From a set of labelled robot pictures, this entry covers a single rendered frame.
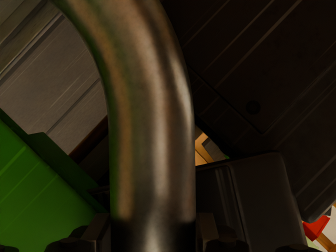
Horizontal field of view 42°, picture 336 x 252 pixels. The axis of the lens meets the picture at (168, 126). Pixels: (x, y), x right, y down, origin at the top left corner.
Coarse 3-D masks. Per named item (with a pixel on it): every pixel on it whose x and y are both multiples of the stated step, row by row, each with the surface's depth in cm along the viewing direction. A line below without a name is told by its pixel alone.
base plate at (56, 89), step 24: (48, 48) 56; (72, 48) 60; (24, 72) 56; (48, 72) 60; (72, 72) 65; (96, 72) 71; (0, 96) 56; (24, 96) 60; (48, 96) 65; (72, 96) 71; (96, 96) 77; (24, 120) 65; (48, 120) 71; (72, 120) 77; (96, 120) 86; (72, 144) 86
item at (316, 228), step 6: (324, 216) 383; (306, 222) 368; (318, 222) 375; (324, 222) 378; (306, 228) 366; (312, 228) 367; (318, 228) 370; (306, 234) 368; (312, 234) 365; (318, 234) 364; (312, 240) 366; (318, 240) 428; (324, 240) 425; (312, 246) 352; (324, 246) 427; (330, 246) 423
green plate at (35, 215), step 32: (0, 128) 17; (0, 160) 18; (32, 160) 17; (64, 160) 24; (0, 192) 18; (32, 192) 18; (64, 192) 18; (0, 224) 18; (32, 224) 18; (64, 224) 18
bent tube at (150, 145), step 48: (48, 0) 15; (96, 0) 14; (144, 0) 14; (96, 48) 14; (144, 48) 14; (144, 96) 14; (144, 144) 14; (192, 144) 15; (144, 192) 14; (192, 192) 15; (144, 240) 14; (192, 240) 15
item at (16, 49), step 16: (0, 0) 19; (16, 0) 19; (32, 0) 19; (0, 16) 19; (16, 16) 19; (32, 16) 19; (48, 16) 19; (0, 32) 19; (16, 32) 19; (32, 32) 19; (0, 48) 19; (16, 48) 19; (0, 64) 19
